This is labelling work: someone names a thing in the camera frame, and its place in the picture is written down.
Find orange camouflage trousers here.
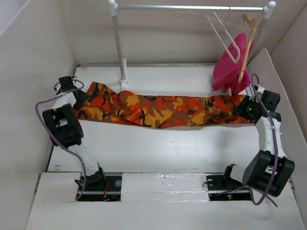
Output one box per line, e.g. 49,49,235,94
74,82,251,129

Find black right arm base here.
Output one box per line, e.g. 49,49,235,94
202,164,251,201

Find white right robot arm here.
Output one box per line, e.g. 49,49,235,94
222,86,295,197

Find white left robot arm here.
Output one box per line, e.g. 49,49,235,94
42,76,107,190

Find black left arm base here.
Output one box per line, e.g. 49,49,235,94
78,174,122,202

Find white plastic hanger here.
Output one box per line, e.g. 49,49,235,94
206,6,241,65

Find wooden hanger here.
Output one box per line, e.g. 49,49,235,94
237,14,258,83

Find pink garment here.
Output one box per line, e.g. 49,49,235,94
212,33,250,95

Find white metal clothes rack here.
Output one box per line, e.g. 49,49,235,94
108,0,276,91

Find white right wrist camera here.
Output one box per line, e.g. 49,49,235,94
254,85,265,97

